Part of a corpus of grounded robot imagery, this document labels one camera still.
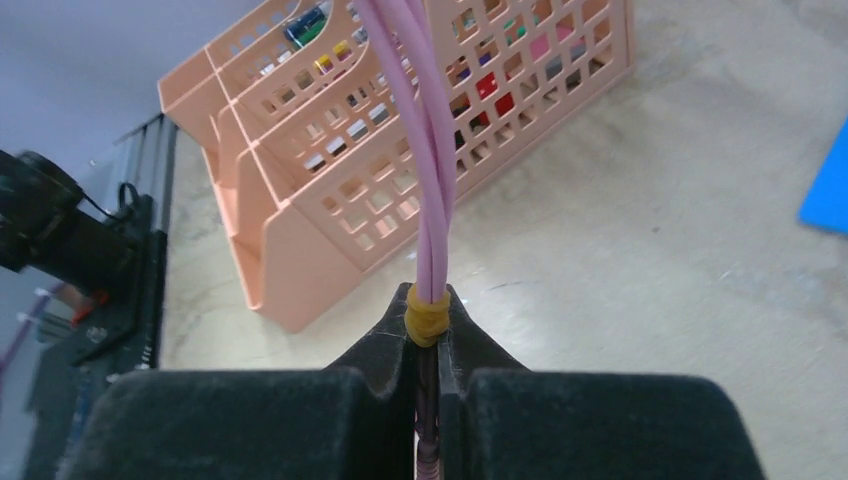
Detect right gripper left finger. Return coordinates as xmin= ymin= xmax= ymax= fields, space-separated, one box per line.
xmin=68 ymin=284 xmax=414 ymax=479

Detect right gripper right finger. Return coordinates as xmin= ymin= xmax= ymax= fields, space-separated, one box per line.
xmin=437 ymin=298 xmax=765 ymax=479

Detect pink wired headphones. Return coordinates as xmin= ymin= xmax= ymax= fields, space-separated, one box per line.
xmin=355 ymin=1 xmax=456 ymax=479

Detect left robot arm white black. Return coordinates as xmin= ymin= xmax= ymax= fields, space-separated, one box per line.
xmin=1 ymin=150 xmax=152 ymax=293

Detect yellow rubber band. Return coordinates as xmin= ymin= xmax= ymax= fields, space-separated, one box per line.
xmin=404 ymin=283 xmax=451 ymax=348

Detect peach plastic desk organizer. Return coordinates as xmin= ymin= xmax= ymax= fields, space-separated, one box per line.
xmin=158 ymin=1 xmax=635 ymax=332

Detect red black stamp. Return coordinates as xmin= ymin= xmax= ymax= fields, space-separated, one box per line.
xmin=475 ymin=73 xmax=515 ymax=118

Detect blue notebook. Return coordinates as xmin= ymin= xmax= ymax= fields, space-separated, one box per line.
xmin=798 ymin=122 xmax=848 ymax=235

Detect black base frame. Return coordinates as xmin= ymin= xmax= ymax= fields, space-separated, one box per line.
xmin=21 ymin=116 xmax=177 ymax=479

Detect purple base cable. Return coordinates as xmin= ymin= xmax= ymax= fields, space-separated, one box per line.
xmin=0 ymin=284 xmax=68 ymax=399

